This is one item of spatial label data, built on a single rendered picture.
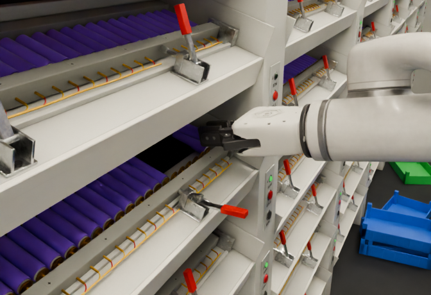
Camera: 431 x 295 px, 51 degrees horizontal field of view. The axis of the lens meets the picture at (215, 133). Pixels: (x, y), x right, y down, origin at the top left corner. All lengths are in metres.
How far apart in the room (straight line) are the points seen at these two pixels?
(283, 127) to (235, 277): 0.33
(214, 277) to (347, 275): 1.32
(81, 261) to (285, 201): 0.63
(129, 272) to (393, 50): 0.39
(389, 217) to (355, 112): 1.77
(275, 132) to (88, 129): 0.28
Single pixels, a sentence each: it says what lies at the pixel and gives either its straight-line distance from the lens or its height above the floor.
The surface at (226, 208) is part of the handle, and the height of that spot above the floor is 0.96.
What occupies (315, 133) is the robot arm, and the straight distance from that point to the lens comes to 0.59.
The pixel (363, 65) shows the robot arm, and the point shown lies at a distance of 0.58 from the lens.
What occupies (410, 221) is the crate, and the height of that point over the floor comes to 0.11.
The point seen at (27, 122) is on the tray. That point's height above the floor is 1.14.
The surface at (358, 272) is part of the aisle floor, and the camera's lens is 2.11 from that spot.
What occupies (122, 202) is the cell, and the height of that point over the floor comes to 0.98.
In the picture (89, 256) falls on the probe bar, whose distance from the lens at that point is 0.51.
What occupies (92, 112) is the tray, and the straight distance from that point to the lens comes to 0.43.
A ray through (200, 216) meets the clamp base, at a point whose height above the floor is 0.94.
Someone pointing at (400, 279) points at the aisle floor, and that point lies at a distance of 2.12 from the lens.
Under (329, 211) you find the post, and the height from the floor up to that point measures 0.46.
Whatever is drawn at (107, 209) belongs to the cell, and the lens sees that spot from 0.58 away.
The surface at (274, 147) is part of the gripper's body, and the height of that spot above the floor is 1.03.
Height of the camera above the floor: 1.27
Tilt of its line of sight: 22 degrees down
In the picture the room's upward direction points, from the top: straight up
